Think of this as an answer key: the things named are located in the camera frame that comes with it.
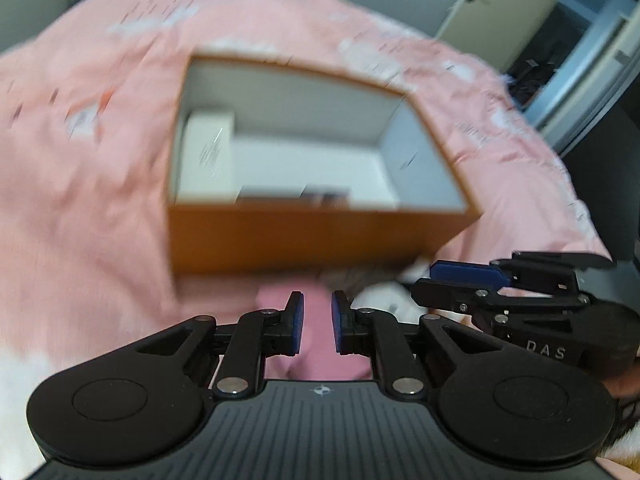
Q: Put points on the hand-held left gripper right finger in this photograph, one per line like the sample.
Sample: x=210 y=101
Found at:
x=339 y=322

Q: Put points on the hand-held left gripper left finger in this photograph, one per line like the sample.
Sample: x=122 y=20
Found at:
x=297 y=322

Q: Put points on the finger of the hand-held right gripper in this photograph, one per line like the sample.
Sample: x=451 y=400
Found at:
x=465 y=272
x=445 y=294

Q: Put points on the white plush with striped body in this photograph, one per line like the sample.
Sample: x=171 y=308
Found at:
x=390 y=302

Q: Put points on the orange cardboard box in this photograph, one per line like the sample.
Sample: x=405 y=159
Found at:
x=300 y=240

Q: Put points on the brown and white dog plush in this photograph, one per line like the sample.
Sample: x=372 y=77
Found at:
x=625 y=440

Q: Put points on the dark photo card box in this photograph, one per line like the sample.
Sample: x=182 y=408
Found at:
x=325 y=195

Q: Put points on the long white box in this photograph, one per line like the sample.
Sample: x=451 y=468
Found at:
x=207 y=155

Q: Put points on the pink cloud print blanket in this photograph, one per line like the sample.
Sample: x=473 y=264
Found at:
x=75 y=210

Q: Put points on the room door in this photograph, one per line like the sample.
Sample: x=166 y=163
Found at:
x=505 y=10

